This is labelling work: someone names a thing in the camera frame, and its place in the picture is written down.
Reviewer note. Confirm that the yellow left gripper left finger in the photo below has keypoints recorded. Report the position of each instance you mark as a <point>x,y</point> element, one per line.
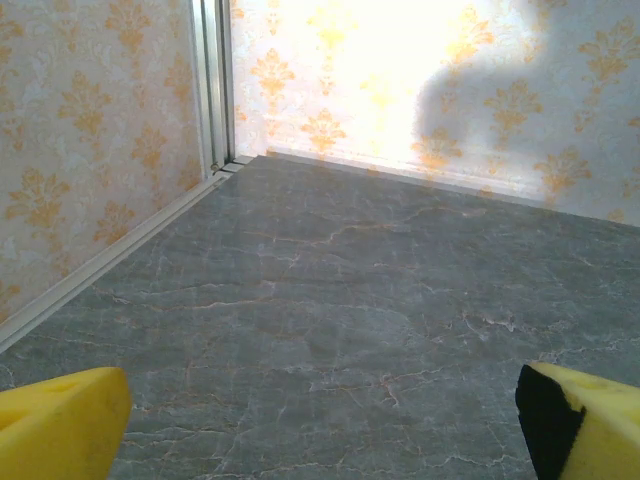
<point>60,425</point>

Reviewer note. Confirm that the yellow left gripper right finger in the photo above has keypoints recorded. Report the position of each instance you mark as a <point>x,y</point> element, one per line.
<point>595,430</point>

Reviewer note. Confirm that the aluminium side rail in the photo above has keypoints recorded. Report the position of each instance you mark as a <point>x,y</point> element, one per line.
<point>105,260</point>

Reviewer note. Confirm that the aluminium frame post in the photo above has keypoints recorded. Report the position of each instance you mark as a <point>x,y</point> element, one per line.
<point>215,80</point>

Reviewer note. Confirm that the aluminium back rail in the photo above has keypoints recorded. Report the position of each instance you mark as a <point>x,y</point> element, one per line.
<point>450,180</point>

